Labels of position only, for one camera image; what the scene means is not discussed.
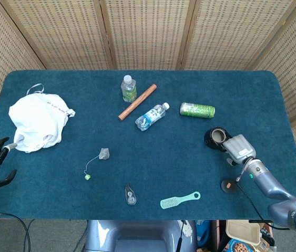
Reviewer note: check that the mint green brush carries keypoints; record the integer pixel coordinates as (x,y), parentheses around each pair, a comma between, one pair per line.
(168,203)

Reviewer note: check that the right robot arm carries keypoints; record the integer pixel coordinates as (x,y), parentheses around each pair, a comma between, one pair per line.
(274,186)

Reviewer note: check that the tea bag with green tag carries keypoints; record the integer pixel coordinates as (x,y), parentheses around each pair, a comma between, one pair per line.
(104,154)

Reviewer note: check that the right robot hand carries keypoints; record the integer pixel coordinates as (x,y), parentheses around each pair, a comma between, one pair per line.
(238,148)

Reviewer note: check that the grey robot torso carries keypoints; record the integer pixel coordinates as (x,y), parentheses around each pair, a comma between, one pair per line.
(142,236)

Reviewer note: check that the brown wooden stick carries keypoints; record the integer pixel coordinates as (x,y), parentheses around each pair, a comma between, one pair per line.
(129,110)

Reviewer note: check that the blue label water bottle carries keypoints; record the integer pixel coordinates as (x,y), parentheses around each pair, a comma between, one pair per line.
(150,116)

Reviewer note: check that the beige takeaway container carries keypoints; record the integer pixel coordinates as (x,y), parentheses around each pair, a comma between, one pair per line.
(242,231)

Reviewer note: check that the white cloth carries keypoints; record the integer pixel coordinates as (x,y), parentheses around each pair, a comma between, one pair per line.
(37,123)

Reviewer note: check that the blue cookie box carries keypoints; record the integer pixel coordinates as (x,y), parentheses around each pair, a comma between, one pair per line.
(238,246)

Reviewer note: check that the woven rattan folding screen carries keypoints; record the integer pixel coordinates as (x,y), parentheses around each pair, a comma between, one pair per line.
(147,34)

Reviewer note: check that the green energy drink can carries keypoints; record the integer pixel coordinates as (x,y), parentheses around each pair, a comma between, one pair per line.
(197,110)

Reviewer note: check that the blue package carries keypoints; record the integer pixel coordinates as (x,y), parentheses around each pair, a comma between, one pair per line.
(203,233)

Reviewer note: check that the correction tape dispenser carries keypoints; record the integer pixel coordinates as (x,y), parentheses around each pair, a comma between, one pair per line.
(131,199)

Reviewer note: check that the black teapot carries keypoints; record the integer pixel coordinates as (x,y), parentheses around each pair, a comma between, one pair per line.
(212,140)

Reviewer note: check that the blue carpet table cover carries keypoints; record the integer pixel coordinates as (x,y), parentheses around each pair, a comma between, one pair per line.
(176,157)

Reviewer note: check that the green label drink bottle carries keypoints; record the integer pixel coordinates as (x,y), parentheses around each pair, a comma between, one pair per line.
(129,90)

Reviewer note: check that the small dark round disc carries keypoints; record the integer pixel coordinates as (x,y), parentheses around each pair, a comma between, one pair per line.
(228,186)

